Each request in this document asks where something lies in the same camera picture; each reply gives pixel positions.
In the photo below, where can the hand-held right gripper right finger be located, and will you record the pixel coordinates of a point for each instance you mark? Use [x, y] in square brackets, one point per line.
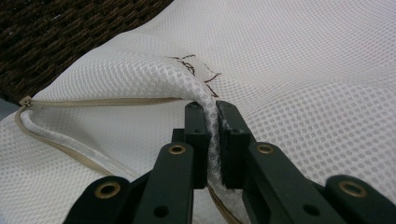
[233, 149]

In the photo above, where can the brown wicker basket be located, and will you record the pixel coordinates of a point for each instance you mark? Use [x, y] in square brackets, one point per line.
[56, 37]

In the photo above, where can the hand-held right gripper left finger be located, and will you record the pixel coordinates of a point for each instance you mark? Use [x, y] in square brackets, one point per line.
[199, 140]

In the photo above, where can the white mesh laundry bag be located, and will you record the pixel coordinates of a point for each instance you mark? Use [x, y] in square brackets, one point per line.
[295, 77]

